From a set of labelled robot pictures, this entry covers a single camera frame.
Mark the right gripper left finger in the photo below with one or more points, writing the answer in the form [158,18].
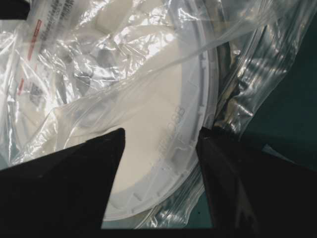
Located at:
[62,194]

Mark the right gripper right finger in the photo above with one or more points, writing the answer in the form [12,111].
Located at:
[253,194]

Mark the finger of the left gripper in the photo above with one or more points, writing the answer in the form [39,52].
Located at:
[14,9]

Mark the clear zip bag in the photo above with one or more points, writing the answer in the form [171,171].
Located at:
[237,27]

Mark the white component reel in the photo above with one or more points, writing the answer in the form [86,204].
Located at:
[88,67]

